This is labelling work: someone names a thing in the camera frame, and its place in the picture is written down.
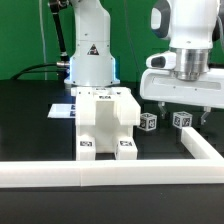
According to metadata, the white chair seat part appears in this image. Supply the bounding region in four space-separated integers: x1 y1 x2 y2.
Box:
94 101 133 153

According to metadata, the white tagged nut cube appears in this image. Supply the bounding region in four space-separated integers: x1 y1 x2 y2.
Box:
139 113 157 131
172 111 193 129

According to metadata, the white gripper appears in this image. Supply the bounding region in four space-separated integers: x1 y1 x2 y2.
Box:
140 50 224 125

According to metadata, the white chair back part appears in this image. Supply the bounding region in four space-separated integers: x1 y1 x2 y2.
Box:
71 87 141 126

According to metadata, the white base tag sheet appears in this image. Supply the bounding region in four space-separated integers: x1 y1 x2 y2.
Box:
48 104 76 118

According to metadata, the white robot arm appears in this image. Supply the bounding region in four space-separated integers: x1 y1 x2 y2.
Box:
65 0 224 111

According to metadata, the black cable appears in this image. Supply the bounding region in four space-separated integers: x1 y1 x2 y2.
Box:
11 63 71 80

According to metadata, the white U-shaped obstacle fence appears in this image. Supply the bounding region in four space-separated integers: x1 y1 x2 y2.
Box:
0 127 224 188

